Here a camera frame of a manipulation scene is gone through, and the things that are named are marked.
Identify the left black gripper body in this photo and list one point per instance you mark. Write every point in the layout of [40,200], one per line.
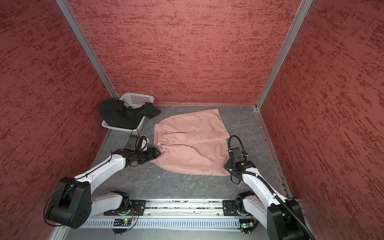
[143,155]

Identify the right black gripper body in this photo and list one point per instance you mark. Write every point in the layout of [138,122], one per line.
[229,167]

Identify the pink shorts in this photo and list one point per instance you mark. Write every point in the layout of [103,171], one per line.
[192,144]

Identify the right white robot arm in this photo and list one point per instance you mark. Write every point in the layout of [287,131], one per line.
[282,218]

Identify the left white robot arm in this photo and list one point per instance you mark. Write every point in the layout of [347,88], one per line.
[72,202]

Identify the black shorts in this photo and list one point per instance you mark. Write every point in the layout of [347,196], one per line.
[116,114]

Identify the right circuit board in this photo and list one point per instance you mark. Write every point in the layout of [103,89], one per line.
[246,225]

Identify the circuit board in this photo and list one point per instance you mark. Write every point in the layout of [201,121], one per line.
[246,225]
[121,223]

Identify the white plastic laundry basket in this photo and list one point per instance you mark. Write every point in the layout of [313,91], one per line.
[135,101]

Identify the left circuit board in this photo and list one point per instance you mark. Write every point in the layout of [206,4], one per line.
[121,223]

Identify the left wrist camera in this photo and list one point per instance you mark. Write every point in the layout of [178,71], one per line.
[137,143]

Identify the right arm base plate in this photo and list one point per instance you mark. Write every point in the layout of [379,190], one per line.
[234,208]

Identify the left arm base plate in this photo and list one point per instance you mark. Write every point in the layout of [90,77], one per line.
[136,208]

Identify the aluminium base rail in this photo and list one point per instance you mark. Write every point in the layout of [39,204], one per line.
[197,208]

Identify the white slotted cable duct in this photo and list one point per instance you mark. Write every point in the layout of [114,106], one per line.
[226,224]

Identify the left aluminium corner post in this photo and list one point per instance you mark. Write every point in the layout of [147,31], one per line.
[79,33]

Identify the aluminium corner post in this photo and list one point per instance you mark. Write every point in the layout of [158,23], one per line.
[79,33]
[290,37]

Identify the right aluminium corner post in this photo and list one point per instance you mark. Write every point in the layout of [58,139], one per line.
[290,37]

